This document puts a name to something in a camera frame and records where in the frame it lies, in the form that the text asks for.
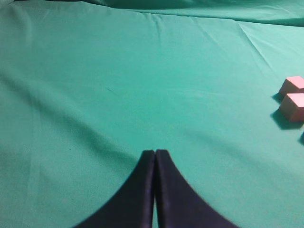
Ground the green cloth backdrop and cover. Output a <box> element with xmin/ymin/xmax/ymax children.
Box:
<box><xmin>0</xmin><ymin>0</ymin><xmax>304</xmax><ymax>228</ymax></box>

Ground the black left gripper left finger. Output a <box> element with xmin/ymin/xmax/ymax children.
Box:
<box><xmin>76</xmin><ymin>150</ymin><xmax>155</xmax><ymax>228</ymax></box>

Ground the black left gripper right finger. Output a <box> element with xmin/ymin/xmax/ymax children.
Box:
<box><xmin>154</xmin><ymin>150</ymin><xmax>237</xmax><ymax>228</ymax></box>

